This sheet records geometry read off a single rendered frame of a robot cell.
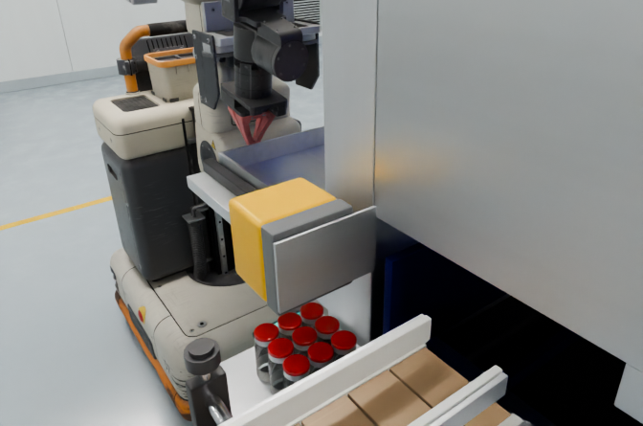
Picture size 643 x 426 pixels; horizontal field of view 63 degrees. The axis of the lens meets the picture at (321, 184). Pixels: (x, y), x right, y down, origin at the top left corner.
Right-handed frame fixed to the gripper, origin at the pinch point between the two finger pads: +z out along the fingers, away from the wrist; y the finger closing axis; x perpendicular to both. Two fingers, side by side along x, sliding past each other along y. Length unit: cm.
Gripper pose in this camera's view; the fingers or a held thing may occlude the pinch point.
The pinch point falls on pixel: (253, 143)
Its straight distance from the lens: 86.3
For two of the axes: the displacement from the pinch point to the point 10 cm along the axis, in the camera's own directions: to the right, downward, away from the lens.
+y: 5.8, 4.8, -6.5
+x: 8.1, -2.7, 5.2
